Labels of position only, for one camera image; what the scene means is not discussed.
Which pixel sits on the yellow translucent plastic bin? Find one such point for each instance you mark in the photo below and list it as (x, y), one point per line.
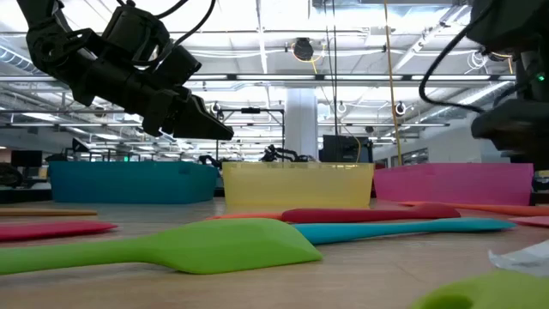
(296, 186)

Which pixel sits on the background black rig frame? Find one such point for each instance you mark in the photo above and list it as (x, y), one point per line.
(251, 110)

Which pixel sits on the orange rounded-head spatula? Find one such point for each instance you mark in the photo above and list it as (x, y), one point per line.
(249, 216)

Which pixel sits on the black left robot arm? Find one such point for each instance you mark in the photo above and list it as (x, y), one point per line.
(47, 47)

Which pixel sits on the red silicone spatula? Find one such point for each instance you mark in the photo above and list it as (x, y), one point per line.
(51, 230)

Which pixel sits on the red silicone spoon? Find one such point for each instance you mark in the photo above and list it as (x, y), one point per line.
(386, 213)

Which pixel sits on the green silicone spoon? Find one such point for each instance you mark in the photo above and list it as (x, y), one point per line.
(493, 292)

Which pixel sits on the black background cabinet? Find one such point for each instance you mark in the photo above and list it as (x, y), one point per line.
(343, 150)

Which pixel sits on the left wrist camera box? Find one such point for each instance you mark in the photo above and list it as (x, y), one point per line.
(182, 64)

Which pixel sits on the blue silicone spatula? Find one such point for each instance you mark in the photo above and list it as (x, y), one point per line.
(364, 229)

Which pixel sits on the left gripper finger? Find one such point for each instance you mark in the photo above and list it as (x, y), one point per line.
(201, 124)

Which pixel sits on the white building column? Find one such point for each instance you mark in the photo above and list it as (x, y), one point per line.
(300, 124)

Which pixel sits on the green silicone spatula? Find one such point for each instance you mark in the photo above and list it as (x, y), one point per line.
(223, 244)

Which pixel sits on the background black robot arm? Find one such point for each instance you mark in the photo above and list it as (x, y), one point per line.
(279, 153)

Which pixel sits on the small light wooden spoon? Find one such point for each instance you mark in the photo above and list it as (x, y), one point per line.
(43, 212)

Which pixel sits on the dark background furniture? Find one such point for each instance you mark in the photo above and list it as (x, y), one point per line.
(21, 193)

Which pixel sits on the orange angled-head spatula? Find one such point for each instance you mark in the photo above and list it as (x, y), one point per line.
(506, 210)

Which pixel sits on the blue plastic bin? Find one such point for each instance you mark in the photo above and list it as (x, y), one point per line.
(128, 182)

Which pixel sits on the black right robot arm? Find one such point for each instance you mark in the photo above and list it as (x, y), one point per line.
(506, 21)

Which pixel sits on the pink silicone spatula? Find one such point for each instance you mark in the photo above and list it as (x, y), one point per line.
(534, 221)

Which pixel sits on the pink translucent plastic bin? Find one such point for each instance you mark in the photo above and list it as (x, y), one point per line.
(450, 184)

